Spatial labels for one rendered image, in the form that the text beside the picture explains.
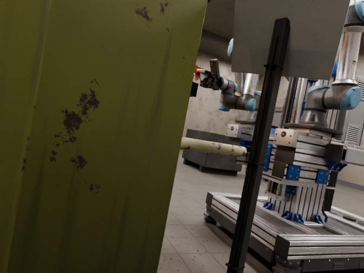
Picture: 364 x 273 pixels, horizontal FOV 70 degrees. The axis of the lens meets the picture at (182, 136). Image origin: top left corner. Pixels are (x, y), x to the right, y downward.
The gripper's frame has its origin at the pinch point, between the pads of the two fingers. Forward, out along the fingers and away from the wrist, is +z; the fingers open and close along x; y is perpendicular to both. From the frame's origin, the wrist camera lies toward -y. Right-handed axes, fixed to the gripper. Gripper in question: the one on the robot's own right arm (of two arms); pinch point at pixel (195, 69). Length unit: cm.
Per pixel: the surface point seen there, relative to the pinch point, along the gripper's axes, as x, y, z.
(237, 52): -42.9, 1.8, 21.3
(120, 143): -45, 39, 64
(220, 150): -39, 39, 16
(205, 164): 190, 88, -242
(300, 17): -63, -8, 18
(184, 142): -39, 38, 36
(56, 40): -44, 20, 82
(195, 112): 605, -32, -611
